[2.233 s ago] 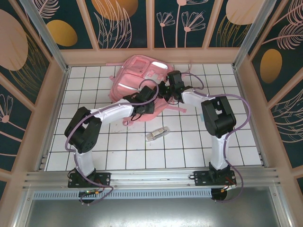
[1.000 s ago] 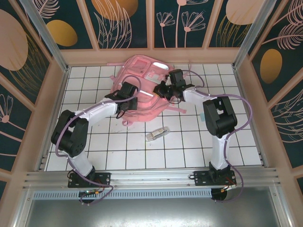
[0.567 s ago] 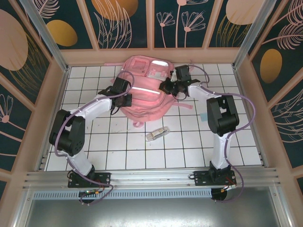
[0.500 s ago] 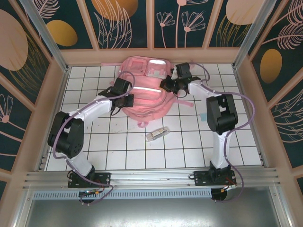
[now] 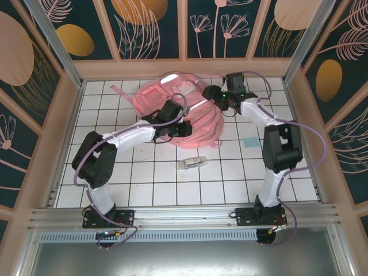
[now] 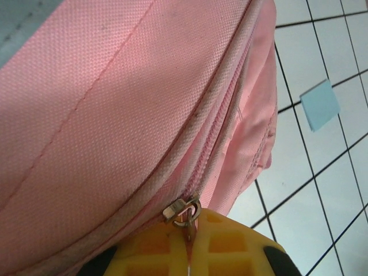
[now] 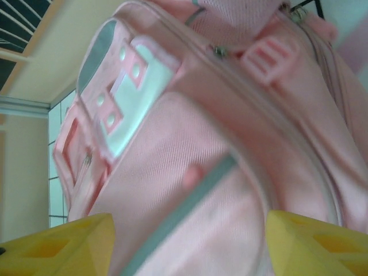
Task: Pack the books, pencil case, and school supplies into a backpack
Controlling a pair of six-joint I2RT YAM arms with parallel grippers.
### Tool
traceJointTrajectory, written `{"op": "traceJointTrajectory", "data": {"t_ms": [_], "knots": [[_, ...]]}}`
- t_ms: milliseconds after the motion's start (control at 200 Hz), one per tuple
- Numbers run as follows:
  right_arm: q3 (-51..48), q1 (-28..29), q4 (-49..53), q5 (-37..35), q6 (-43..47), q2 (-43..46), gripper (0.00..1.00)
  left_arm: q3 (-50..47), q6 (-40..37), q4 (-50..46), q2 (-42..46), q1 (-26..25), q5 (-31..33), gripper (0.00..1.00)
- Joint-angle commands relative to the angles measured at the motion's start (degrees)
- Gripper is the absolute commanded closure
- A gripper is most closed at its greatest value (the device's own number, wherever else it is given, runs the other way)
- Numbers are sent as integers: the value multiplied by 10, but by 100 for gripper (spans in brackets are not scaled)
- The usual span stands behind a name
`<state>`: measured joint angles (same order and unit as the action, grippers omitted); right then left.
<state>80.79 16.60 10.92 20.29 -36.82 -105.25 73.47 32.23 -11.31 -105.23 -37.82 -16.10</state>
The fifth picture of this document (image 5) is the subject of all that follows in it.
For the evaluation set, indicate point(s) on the pink school backpack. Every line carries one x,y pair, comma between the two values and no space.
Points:
201,126

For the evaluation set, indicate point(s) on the small clear plastic supply case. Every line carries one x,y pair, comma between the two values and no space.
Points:
192,163

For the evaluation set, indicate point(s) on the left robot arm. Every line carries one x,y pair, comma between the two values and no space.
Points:
95,161

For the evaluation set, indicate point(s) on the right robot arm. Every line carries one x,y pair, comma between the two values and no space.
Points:
283,146

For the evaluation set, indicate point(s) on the light blue square sticker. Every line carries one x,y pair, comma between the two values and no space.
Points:
251,143

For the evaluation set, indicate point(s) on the yellow power connector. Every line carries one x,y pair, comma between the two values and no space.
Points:
272,231
118,235

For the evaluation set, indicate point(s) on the grey metal sheet panel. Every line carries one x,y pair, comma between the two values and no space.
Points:
187,258

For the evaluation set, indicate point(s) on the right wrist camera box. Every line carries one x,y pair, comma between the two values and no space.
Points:
224,83

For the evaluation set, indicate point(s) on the aluminium frame post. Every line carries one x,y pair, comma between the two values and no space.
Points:
307,40
57,49

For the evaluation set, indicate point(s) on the aluminium mounting rail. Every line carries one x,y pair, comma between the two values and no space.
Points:
187,215

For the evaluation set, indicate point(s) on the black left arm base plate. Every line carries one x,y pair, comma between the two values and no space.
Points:
126,217

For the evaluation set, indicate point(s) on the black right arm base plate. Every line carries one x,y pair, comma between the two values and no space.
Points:
244,217

